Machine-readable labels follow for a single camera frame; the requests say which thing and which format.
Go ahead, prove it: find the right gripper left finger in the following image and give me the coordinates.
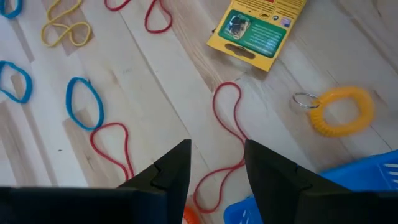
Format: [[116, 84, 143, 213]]
[[119, 139, 192, 224]]

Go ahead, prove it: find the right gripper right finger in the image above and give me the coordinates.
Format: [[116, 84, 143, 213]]
[[244, 139, 349, 224]]

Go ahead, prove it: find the orange spiral keychain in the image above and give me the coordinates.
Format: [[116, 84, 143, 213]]
[[182, 205, 201, 224]]

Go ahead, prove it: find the yellow spiral keychain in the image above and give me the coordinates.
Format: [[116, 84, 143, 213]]
[[292, 86, 376, 138]]

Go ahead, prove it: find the red rubber band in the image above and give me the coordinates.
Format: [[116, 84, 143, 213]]
[[104, 0, 174, 34], [192, 81, 249, 215], [90, 122, 135, 182]]

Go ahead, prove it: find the yellow green crayon box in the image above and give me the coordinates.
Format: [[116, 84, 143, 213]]
[[206, 0, 308, 72]]

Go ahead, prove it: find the blue plastic basket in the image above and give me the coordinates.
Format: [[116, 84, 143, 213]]
[[223, 149, 398, 224]]

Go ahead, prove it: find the yellow rubber band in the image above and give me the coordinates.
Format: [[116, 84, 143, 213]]
[[41, 0, 93, 48]]

